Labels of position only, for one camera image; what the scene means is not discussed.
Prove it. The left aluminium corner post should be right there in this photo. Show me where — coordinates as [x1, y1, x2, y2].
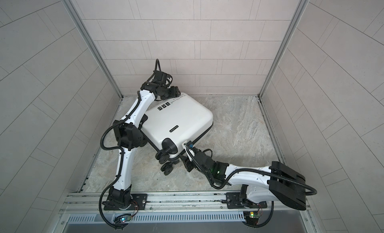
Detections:
[61, 0, 124, 99]

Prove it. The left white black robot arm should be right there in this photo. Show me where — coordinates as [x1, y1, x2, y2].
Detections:
[98, 59, 181, 230]

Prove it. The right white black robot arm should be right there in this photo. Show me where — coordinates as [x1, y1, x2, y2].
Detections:
[183, 141, 318, 228]

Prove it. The left small circuit board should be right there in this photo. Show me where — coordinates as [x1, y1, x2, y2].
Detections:
[114, 214, 134, 225]

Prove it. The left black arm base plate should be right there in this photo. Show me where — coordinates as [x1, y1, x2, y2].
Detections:
[102, 194, 148, 211]

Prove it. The black suitcase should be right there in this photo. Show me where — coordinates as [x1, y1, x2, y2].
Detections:
[141, 93, 213, 176]

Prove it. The right aluminium corner post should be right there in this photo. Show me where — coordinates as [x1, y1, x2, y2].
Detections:
[259, 0, 309, 99]

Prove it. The small circuit board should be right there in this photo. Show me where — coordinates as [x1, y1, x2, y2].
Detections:
[243, 211, 261, 227]
[114, 214, 134, 225]

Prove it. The aluminium mounting rail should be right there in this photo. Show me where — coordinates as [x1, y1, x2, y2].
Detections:
[61, 189, 313, 223]

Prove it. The aluminium corner post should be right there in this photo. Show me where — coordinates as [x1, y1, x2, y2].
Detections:
[259, 0, 309, 99]
[61, 0, 124, 99]

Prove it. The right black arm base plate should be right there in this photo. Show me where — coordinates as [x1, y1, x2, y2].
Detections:
[221, 192, 268, 210]

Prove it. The right small circuit board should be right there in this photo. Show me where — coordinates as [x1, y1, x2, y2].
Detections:
[243, 211, 261, 227]

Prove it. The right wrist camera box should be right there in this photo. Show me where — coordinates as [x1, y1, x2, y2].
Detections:
[183, 141, 195, 162]

